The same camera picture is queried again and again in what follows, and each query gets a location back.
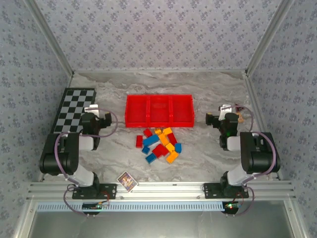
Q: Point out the blue lego brick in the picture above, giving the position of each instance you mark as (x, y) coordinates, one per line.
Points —
(150, 158)
(147, 142)
(145, 150)
(154, 138)
(178, 147)

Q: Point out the aluminium frame post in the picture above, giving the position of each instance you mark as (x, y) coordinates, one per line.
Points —
(268, 37)

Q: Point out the red three-compartment plastic tray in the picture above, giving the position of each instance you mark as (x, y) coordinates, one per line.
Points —
(158, 111)

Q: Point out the aluminium front rail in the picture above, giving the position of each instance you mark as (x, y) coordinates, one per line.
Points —
(161, 191)

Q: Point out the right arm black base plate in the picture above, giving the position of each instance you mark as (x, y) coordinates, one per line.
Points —
(210, 191)

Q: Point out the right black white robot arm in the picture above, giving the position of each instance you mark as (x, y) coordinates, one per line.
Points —
(260, 153)

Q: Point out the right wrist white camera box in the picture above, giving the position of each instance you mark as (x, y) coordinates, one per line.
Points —
(226, 108)

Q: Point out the aluminium side rail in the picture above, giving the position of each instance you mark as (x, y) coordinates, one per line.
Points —
(256, 99)

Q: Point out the aluminium back rail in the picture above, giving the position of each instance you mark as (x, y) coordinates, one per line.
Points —
(158, 71)

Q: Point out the small yellow lego brick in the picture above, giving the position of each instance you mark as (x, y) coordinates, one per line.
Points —
(157, 131)

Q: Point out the aluminium lower frame leg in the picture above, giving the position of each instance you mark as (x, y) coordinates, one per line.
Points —
(293, 218)
(26, 218)

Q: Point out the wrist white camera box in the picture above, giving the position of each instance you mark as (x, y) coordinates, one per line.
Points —
(92, 109)
(226, 108)

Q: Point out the red triangle sign toy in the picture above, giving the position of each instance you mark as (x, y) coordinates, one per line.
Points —
(239, 108)

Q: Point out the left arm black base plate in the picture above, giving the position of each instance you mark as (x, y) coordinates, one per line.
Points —
(111, 191)

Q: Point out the black grey chessboard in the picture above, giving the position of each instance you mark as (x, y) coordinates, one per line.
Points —
(71, 109)

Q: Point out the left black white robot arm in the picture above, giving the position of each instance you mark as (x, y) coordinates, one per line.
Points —
(62, 153)

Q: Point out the small dark circuit board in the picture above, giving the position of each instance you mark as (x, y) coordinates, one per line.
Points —
(91, 206)
(231, 205)

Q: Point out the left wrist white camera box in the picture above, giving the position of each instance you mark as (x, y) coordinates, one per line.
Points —
(92, 109)

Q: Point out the colourful playing card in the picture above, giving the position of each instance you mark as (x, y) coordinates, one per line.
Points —
(126, 181)

